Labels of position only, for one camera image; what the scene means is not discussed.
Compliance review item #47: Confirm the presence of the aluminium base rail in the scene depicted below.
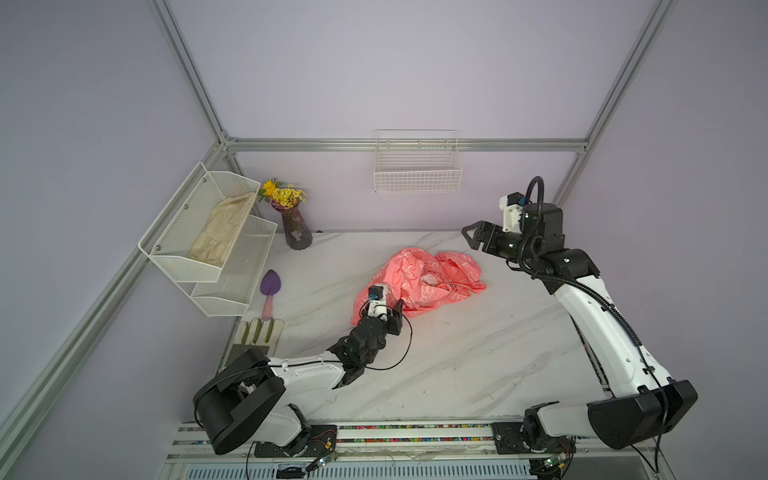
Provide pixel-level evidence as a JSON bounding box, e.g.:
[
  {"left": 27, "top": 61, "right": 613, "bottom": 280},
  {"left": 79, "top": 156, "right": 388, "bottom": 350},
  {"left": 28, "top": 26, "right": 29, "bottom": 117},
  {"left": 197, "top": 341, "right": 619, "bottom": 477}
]
[{"left": 159, "top": 419, "right": 675, "bottom": 479}]

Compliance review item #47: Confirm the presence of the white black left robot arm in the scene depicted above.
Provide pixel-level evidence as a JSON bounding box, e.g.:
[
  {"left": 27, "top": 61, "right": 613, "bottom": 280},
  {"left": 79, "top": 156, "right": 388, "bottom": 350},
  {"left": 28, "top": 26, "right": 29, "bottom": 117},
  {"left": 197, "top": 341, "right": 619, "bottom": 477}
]
[{"left": 193, "top": 298, "right": 409, "bottom": 457}]

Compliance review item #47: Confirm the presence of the white wire wall basket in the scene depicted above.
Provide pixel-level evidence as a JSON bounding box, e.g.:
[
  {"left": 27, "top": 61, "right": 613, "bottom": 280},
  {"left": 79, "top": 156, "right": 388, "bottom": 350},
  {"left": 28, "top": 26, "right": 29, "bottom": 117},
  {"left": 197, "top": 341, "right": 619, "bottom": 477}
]
[{"left": 373, "top": 129, "right": 463, "bottom": 194}]

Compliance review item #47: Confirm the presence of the pink bear print jacket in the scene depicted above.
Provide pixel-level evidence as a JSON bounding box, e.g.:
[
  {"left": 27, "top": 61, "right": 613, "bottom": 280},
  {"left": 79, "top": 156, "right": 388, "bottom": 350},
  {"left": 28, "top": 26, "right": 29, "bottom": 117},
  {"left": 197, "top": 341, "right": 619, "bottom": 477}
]
[{"left": 368, "top": 247, "right": 487, "bottom": 319}]

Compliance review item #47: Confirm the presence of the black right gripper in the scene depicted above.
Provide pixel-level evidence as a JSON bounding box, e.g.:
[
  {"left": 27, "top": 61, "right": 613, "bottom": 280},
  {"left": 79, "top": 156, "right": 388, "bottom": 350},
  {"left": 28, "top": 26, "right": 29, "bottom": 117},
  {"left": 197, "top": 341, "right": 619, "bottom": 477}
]
[{"left": 463, "top": 224, "right": 537, "bottom": 268}]

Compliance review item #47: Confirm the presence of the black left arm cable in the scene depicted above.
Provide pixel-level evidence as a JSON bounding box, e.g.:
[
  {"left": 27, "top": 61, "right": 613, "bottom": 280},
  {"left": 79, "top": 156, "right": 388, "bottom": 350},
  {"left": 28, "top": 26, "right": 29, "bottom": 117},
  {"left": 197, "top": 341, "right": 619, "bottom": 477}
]
[{"left": 358, "top": 299, "right": 415, "bottom": 372}]

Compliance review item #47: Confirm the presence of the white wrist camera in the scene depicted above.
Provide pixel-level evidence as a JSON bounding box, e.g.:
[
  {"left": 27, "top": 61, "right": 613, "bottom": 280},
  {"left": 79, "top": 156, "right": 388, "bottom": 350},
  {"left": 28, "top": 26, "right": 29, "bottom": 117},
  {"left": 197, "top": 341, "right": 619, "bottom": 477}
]
[
  {"left": 499, "top": 192, "right": 526, "bottom": 234},
  {"left": 365, "top": 284, "right": 389, "bottom": 319}
]

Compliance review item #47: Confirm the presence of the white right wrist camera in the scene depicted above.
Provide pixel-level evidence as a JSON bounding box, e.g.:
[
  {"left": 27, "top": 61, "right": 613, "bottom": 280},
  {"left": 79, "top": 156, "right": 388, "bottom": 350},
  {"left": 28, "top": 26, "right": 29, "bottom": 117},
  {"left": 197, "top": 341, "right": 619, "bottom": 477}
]
[{"left": 499, "top": 192, "right": 526, "bottom": 234}]

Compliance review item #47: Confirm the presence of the yellow flower bouquet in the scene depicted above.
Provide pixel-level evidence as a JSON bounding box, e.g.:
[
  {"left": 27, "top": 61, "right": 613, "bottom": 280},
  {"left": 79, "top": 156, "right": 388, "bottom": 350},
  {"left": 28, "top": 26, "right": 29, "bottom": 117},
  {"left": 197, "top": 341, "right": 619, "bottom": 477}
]
[{"left": 258, "top": 179, "right": 306, "bottom": 211}]

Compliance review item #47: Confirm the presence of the purple pink garden trowel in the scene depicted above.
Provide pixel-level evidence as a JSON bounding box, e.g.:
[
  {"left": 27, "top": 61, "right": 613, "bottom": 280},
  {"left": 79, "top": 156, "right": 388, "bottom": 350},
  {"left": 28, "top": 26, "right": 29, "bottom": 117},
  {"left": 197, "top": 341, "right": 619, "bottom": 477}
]
[{"left": 260, "top": 269, "right": 282, "bottom": 321}]

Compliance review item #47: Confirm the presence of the cream green work glove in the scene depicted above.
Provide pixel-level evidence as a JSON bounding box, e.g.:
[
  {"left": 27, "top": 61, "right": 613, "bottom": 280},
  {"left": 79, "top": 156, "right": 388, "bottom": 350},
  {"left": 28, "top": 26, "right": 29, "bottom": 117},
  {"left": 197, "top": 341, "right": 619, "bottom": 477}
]
[{"left": 219, "top": 317, "right": 285, "bottom": 370}]

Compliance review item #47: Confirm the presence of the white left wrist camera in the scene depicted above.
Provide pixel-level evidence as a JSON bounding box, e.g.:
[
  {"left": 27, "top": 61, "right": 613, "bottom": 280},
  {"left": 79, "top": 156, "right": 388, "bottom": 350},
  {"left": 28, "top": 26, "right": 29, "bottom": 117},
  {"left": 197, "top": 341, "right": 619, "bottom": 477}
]
[{"left": 365, "top": 284, "right": 389, "bottom": 319}]

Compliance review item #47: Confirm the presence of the purple ribbed glass vase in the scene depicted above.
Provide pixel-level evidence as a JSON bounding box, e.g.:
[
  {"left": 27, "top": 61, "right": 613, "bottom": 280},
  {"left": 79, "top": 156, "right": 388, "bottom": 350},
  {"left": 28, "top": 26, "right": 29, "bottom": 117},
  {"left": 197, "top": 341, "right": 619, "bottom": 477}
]
[{"left": 271, "top": 202, "right": 313, "bottom": 250}]

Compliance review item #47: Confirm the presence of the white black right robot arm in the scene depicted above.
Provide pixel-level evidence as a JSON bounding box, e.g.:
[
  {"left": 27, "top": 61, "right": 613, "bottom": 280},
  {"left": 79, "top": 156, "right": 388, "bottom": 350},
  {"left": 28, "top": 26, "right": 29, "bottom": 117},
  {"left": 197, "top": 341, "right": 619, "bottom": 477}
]
[{"left": 461, "top": 198, "right": 698, "bottom": 452}]

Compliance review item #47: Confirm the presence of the beige glove on shelf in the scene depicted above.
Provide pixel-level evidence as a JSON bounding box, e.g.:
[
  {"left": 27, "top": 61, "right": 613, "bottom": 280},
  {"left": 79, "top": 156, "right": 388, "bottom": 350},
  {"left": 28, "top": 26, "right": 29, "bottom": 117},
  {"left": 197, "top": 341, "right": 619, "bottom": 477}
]
[{"left": 188, "top": 192, "right": 256, "bottom": 267}]

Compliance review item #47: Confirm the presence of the white mesh two-tier shelf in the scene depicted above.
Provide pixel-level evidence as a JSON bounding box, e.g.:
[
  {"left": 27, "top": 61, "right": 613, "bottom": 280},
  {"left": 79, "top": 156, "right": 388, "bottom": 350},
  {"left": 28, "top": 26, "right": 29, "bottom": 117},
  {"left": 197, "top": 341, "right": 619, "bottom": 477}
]
[{"left": 138, "top": 163, "right": 277, "bottom": 317}]

